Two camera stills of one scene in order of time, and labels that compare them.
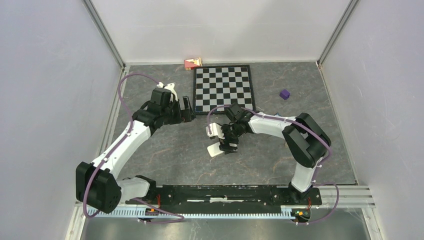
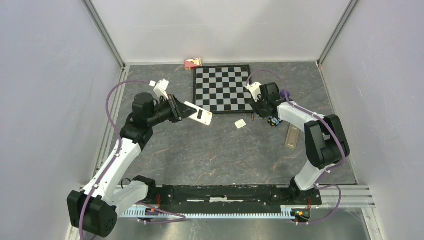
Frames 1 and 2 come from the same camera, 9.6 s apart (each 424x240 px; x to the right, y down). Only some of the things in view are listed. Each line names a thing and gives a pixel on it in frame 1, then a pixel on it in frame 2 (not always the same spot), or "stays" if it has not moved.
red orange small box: x=190 y=64 stays
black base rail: x=237 y=195 stays
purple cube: x=285 y=94 stays
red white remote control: x=214 y=150 to x=201 y=115
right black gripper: x=225 y=145 to x=255 y=106
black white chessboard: x=222 y=86 stays
